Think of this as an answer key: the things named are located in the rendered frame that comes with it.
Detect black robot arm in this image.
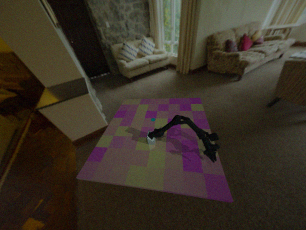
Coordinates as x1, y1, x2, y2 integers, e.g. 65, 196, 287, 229
148, 115, 220, 149

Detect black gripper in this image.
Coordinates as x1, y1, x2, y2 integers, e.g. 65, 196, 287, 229
203, 142, 217, 163

